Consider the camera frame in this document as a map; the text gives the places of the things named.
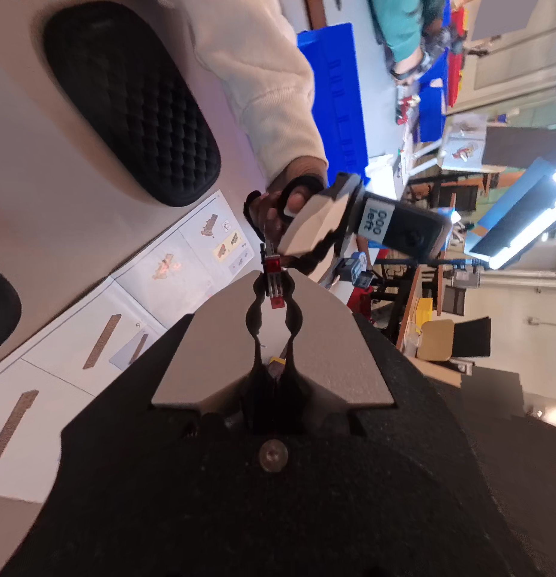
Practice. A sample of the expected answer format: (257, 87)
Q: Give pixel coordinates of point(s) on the blue storage bin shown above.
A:
(433, 103)

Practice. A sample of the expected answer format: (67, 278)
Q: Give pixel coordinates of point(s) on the large blue plastic bin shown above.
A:
(332, 90)

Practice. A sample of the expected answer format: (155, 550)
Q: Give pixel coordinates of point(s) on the open lego instruction booklet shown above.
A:
(57, 342)

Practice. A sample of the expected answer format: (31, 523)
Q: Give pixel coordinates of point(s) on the ceiling light bar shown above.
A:
(521, 225)

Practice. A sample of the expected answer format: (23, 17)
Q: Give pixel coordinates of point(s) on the red storage bin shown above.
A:
(456, 67)

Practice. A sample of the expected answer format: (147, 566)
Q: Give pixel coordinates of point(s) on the black quilted wrist pad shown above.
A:
(124, 99)
(0, 311)

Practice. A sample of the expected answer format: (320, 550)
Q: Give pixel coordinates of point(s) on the tan chair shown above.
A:
(435, 340)

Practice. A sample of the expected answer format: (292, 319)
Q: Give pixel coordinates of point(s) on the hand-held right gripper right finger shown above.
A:
(336, 360)

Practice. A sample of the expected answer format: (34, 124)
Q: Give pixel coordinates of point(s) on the person's left forearm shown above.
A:
(260, 81)

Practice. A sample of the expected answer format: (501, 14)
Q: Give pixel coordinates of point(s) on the grey red lego assembly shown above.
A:
(273, 263)

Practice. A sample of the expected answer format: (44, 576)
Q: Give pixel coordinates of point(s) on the person's left hand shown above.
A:
(266, 212)

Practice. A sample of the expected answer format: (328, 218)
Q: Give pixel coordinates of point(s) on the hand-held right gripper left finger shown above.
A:
(205, 360)

